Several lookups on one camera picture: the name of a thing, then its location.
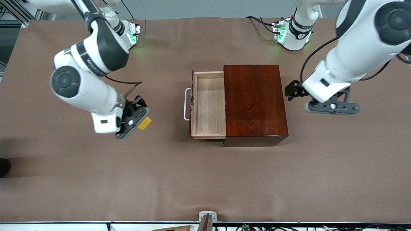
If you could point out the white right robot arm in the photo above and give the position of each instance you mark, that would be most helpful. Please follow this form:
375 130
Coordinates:
93 54

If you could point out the black rounded object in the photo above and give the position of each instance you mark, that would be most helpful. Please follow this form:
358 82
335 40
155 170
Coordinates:
4 167

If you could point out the yellow block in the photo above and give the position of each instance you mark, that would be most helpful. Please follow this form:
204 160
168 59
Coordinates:
145 123

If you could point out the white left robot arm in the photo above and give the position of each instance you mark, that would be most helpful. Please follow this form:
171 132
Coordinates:
362 38

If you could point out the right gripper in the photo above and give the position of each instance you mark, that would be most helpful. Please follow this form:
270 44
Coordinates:
131 109

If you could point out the aluminium frame with braces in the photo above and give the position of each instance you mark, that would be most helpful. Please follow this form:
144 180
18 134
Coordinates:
16 12

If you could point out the brown cardboard piece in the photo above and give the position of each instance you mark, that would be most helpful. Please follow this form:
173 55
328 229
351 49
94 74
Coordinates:
175 228

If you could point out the brown table cover sheet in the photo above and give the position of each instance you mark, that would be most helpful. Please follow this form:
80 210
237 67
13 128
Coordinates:
160 176

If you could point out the grey metal clamp bracket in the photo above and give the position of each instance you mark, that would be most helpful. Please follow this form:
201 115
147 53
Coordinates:
207 218

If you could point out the dark brown wooden cabinet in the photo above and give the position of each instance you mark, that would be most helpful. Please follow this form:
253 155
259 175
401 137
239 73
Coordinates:
257 102

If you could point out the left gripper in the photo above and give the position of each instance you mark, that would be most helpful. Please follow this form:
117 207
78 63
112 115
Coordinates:
294 89

